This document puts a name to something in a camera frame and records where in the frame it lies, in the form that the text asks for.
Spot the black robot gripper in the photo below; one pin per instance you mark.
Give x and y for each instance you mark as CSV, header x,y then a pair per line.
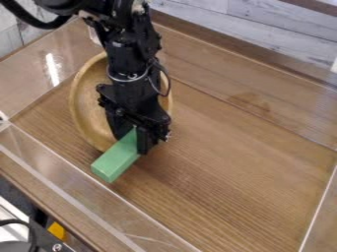
x,y
137,105

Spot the brown wooden bowl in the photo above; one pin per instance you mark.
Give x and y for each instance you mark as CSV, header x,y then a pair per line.
x,y
89,114

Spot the green rectangular block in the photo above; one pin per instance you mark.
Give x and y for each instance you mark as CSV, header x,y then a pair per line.
x,y
117,159

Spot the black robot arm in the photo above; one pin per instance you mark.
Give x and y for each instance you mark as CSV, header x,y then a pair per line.
x,y
121,22

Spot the yellow label tag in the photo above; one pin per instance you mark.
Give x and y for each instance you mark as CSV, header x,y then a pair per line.
x,y
58,231

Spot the clear acrylic tray wall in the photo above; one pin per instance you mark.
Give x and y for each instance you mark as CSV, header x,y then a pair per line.
x,y
97,215

